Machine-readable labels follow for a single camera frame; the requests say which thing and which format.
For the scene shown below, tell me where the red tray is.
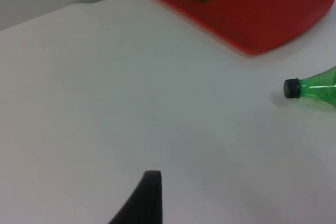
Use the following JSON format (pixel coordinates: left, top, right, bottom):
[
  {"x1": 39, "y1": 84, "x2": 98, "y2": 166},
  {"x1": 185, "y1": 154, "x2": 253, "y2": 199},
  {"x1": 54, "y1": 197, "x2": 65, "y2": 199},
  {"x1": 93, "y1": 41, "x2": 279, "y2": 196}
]
[{"x1": 142, "y1": 0, "x2": 336, "y2": 56}]

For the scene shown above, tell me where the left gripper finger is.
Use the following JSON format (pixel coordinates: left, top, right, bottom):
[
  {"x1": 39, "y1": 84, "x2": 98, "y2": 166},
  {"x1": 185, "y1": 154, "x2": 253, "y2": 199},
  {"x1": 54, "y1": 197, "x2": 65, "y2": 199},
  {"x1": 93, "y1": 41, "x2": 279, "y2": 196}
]
[{"x1": 107, "y1": 170, "x2": 164, "y2": 224}]

